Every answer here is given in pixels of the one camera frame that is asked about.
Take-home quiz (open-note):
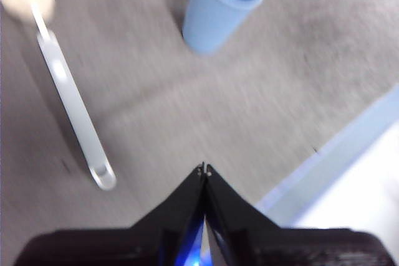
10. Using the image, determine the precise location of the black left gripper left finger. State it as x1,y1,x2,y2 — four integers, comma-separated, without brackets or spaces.
15,162,206,266

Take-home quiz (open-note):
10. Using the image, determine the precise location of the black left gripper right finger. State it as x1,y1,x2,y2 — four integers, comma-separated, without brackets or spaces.
205,163,389,266

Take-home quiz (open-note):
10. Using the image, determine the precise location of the grey cup brush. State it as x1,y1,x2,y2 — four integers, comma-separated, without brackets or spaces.
0,0,118,192

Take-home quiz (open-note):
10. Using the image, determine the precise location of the blue ribbed plastic cup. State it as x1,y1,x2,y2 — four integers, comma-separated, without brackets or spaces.
181,0,267,57

